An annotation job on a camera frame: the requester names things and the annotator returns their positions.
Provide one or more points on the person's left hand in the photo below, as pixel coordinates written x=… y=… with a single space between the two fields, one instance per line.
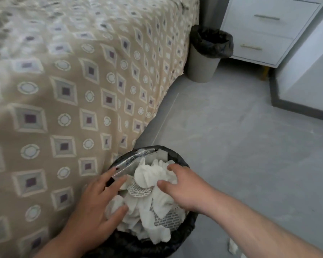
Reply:
x=88 y=217

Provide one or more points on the person's right hand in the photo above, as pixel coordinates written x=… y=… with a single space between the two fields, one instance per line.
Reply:
x=193 y=193

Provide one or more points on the tissues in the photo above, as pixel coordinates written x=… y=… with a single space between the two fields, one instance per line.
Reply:
x=150 y=174

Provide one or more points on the pile of white tissue scraps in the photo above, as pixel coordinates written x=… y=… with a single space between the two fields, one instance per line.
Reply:
x=232 y=247

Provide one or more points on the silver foil bag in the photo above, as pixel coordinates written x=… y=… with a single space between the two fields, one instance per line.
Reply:
x=132 y=158

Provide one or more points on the white trash bin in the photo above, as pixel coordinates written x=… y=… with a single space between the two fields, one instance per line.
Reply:
x=202 y=69

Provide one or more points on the person's left forearm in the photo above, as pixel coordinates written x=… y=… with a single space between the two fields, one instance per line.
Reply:
x=59 y=248

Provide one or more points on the person's right forearm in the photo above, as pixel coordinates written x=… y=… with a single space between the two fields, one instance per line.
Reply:
x=258 y=233

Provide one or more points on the white nightstand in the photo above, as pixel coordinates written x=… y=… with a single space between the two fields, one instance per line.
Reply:
x=266 y=32

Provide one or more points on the grey bed base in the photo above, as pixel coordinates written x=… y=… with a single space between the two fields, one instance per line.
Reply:
x=161 y=112

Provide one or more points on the beige patterned bedspread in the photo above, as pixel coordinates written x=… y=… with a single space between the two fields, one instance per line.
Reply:
x=56 y=104

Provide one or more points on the dark grey skirting board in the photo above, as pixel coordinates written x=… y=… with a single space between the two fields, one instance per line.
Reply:
x=298 y=108

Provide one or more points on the wooden table leg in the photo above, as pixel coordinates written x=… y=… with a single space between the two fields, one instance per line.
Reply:
x=265 y=73

